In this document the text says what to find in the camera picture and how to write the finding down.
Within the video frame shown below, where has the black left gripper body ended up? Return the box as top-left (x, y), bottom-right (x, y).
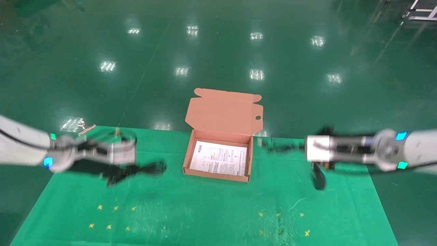
top-left (99, 161), bottom-right (139, 180)

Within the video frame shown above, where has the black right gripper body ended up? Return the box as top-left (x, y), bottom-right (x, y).
top-left (285, 138), bottom-right (307, 153)

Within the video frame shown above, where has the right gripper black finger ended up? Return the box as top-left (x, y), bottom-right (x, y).
top-left (258, 137), bottom-right (287, 151)

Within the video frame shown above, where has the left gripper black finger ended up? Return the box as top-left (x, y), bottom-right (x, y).
top-left (137, 161), bottom-right (168, 175)

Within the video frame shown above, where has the orange cardboard box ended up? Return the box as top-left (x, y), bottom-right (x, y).
top-left (183, 88), bottom-right (264, 182)

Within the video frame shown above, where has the silver binder clip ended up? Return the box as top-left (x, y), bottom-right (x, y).
top-left (78, 120), bottom-right (97, 136)

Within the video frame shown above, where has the white printed paper sheet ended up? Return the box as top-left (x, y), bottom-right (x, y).
top-left (189, 140), bottom-right (249, 177)

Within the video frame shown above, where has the green table mat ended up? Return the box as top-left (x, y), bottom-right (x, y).
top-left (10, 125), bottom-right (398, 246)

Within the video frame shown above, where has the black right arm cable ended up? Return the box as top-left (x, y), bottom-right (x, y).
top-left (316, 125), bottom-right (337, 137)

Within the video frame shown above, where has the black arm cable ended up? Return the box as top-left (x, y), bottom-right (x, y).
top-left (79, 128), bottom-right (138, 151)
top-left (316, 125), bottom-right (337, 137)

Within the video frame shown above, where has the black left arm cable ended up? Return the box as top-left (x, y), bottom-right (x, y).
top-left (79, 128), bottom-right (138, 151)

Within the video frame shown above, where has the white metal cart frame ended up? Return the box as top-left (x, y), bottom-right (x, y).
top-left (402, 0), bottom-right (437, 22)

